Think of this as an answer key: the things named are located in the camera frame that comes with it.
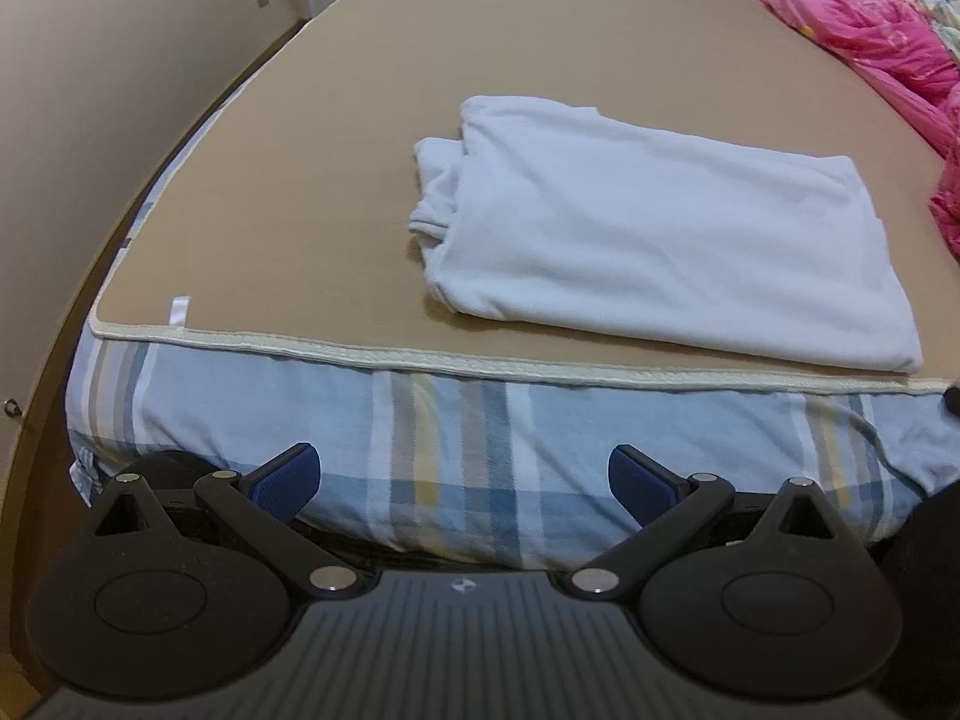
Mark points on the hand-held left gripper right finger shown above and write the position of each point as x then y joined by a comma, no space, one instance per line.
643,486

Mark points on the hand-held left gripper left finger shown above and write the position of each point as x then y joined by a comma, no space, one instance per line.
283,486

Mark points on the white long-sleeve shirt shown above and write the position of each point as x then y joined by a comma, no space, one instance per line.
637,232

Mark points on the striped plaid bed sheet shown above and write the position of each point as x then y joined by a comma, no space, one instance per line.
450,450

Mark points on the tan mattress pad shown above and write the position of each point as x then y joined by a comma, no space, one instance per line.
300,202

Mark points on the pink floral quilt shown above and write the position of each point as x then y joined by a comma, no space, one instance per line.
862,15

